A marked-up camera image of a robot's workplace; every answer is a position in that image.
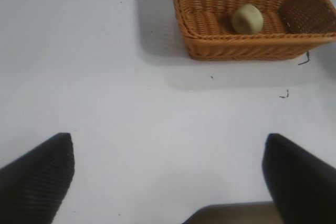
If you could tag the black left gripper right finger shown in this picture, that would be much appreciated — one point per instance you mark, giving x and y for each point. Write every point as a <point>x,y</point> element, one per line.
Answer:
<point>302,182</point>

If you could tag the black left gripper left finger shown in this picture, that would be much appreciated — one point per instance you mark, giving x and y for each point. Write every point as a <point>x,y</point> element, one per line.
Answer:
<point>34,182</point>

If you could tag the pale yellow egg yolk pastry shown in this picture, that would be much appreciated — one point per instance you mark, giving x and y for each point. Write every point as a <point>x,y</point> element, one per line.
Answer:
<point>247,20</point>

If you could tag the brown woven wicker basket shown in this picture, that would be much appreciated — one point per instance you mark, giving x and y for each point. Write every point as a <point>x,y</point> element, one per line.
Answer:
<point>236,45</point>

